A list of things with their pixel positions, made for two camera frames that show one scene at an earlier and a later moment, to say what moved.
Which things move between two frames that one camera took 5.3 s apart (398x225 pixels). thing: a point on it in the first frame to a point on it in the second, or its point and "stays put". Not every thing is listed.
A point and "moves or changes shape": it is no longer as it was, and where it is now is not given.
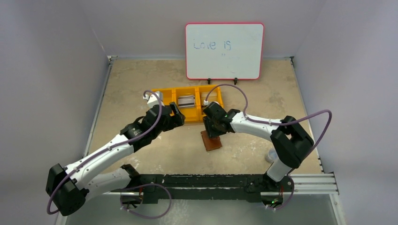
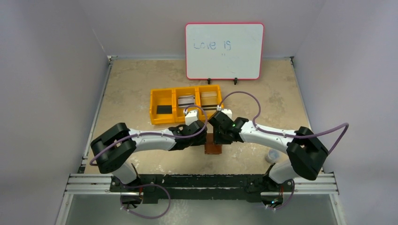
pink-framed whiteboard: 225,51 stays put
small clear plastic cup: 271,156 stays put
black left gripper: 178,118 to 200,140
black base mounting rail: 207,188 stays put
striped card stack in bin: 186,101 stays put
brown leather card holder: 210,144 moves or changes shape
